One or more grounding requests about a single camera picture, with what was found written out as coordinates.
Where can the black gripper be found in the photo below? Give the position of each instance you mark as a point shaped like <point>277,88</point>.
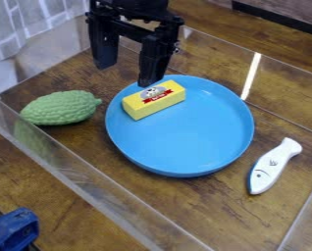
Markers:
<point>158,42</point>

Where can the green bitter gourd toy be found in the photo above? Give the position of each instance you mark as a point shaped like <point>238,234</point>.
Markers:
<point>60,108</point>

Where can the blue round tray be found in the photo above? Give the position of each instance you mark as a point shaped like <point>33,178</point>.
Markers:
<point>190,139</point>

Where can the yellow butter block toy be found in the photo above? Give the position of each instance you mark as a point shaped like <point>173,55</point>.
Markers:
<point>153,99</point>

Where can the white patterned curtain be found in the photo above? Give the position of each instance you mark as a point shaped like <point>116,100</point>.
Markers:
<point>25,18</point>

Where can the white wooden fish toy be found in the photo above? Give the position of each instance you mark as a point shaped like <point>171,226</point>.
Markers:
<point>269,166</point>

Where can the blue clamp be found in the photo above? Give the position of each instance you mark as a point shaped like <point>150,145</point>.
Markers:
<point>19,229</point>

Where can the clear acrylic enclosure wall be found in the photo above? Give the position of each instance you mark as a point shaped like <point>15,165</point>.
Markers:
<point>96,201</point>

